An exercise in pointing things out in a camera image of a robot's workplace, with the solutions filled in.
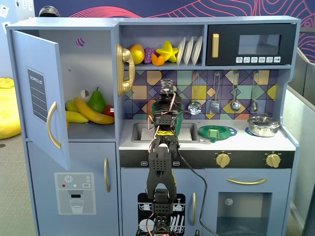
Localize steel toy spatula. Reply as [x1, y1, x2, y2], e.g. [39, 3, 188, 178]
[209, 71, 221, 115]

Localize green toy pear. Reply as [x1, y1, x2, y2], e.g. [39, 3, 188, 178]
[87, 87, 108, 114]

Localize green bowl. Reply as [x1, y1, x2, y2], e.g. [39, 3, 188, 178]
[151, 101, 185, 136]

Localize small gripper camera board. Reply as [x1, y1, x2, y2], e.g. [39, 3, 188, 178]
[159, 78, 174, 95]

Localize blue shopping list cabinet door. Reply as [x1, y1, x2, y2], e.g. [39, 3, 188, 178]
[11, 29, 71, 171]

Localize white toy plate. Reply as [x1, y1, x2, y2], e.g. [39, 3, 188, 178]
[176, 36, 187, 66]
[184, 36, 194, 66]
[191, 36, 203, 66]

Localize gold fridge handle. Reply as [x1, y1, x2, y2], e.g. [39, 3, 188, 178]
[103, 157, 111, 193]

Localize gold stove knob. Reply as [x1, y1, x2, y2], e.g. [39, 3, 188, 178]
[265, 152, 281, 169]
[216, 152, 231, 169]

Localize black cable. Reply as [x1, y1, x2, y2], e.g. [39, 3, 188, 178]
[176, 145, 219, 236]

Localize yellow red toy mango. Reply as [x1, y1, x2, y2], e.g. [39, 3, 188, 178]
[129, 43, 145, 65]

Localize green toy pan lid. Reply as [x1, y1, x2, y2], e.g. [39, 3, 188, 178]
[198, 124, 234, 143]

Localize purple toy grapes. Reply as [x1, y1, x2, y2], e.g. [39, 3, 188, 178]
[143, 47, 156, 65]

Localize small yellow toy banana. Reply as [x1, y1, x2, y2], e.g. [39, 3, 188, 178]
[65, 99, 81, 113]
[65, 110, 89, 123]

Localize black microwave door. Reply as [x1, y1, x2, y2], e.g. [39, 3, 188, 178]
[206, 24, 297, 66]

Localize gold dishwasher handle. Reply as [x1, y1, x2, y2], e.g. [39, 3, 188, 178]
[191, 192, 197, 226]

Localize steel toy whisk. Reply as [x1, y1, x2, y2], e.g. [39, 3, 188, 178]
[251, 70, 259, 112]

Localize gold toy telephone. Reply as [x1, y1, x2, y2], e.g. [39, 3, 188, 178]
[115, 43, 135, 97]

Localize blue toy kitchen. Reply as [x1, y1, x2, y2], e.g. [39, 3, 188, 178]
[6, 16, 301, 236]

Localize yellow toy starfruit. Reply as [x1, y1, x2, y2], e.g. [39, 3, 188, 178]
[155, 40, 180, 63]

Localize gold oven handle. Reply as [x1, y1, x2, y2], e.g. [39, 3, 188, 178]
[226, 177, 268, 185]

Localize red toy tomato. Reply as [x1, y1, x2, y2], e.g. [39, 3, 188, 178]
[102, 105, 115, 118]

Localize orange toy slice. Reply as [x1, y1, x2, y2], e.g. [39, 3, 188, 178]
[151, 53, 165, 66]

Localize yellow bean bag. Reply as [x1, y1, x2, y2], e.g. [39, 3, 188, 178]
[0, 77, 22, 140]

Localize black helmet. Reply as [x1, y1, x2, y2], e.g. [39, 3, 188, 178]
[38, 5, 61, 18]

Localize steel toy skimmer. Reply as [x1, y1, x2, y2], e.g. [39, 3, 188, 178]
[188, 71, 203, 116]

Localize steel toy ladle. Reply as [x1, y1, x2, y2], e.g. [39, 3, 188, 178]
[230, 71, 241, 112]

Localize steel toy pot with lid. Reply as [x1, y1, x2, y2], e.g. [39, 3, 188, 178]
[247, 113, 282, 138]

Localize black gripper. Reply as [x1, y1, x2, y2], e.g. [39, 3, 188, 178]
[154, 92, 184, 119]

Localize large yellow toy banana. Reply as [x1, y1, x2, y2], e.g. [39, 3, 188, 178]
[73, 97, 115, 125]

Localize gold cabinet door handle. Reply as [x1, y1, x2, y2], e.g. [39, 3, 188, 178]
[46, 101, 62, 150]

